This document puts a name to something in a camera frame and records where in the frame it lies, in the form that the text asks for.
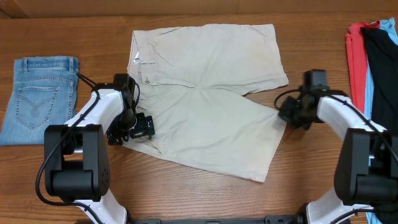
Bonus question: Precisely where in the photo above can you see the beige cotton shorts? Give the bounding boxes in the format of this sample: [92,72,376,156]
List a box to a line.
[126,24,289,182]

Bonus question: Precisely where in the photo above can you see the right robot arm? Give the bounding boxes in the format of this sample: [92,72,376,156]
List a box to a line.
[277,90,397,223]

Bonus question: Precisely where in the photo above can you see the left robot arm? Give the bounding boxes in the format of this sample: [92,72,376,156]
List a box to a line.
[35,73,155,223]

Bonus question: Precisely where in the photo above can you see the folded blue denim jeans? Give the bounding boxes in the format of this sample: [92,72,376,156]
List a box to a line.
[1,56,79,146]

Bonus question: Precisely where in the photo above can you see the red t-shirt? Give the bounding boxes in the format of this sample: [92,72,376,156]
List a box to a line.
[345,21,380,115]

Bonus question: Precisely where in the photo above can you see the black garment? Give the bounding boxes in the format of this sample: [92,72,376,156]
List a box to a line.
[360,27,398,224]

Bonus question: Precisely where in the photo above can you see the light blue t-shirt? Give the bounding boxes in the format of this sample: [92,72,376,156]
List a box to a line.
[364,17,397,224]

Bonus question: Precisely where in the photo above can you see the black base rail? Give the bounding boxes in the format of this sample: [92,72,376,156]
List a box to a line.
[127,215,306,224]

